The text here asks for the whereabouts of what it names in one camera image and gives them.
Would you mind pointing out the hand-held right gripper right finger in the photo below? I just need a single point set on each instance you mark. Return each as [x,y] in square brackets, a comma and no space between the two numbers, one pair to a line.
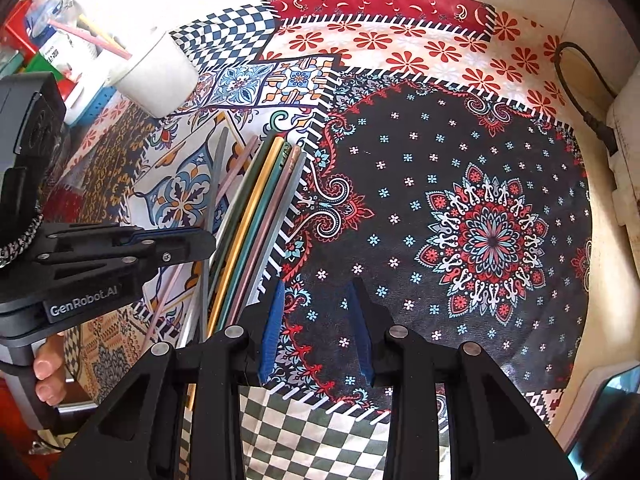
[357,330]

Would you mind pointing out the pink chopstick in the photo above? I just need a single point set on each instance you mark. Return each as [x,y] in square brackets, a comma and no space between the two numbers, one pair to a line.
[235,175]
[90,39]

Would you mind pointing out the red box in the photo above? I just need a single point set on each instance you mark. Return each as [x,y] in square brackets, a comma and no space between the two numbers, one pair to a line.
[17,25]

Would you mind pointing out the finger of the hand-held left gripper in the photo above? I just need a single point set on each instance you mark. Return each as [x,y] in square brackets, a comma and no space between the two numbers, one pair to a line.
[95,231]
[185,247]

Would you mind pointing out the white box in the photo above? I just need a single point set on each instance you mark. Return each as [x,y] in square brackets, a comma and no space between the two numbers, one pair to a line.
[625,170]

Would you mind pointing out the person's left hand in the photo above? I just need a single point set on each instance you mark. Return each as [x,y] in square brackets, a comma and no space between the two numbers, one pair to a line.
[48,362]

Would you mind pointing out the dark green chopstick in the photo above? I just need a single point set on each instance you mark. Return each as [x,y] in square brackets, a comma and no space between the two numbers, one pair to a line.
[245,200]

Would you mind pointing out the clear plastic bag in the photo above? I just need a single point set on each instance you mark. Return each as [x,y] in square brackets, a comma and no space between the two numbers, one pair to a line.
[55,25]

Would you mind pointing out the mauve chopstick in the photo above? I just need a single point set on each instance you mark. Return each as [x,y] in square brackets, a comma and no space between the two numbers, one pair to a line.
[271,220]

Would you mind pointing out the yellow chopstick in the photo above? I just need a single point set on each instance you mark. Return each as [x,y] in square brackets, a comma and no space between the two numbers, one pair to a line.
[100,30]

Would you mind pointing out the green box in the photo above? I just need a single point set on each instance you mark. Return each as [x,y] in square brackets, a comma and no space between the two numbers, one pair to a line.
[42,65]

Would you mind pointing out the teal green chopstick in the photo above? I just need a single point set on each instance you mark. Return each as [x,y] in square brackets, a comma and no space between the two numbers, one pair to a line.
[259,220]

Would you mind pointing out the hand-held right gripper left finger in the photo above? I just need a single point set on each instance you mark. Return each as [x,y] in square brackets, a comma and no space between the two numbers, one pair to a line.
[272,330]

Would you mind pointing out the white ribbed cup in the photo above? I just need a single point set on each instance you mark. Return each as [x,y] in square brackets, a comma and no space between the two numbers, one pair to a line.
[160,75]

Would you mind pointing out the patterned patchwork tablecloth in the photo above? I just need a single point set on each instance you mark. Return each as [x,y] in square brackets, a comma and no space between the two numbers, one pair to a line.
[450,110]

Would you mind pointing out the blue perforated basket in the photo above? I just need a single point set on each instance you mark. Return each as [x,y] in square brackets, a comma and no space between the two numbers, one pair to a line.
[95,105]

